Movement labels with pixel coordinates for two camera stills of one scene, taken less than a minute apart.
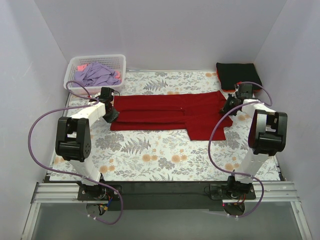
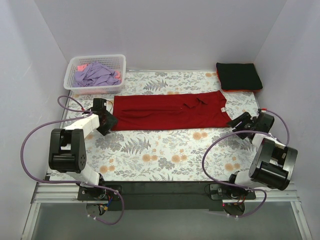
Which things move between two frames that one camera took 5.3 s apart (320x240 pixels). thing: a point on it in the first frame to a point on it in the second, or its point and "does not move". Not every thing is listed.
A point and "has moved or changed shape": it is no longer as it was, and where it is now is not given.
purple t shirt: x=97 y=74 does not move
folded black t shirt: x=230 y=74 does not move
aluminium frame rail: x=67 y=193 does not move
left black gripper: x=110 y=116 to x=107 y=124
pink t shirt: x=80 y=68 does not move
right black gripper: x=229 y=104 to x=244 y=122
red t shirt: x=198 y=113 has moved or changed shape
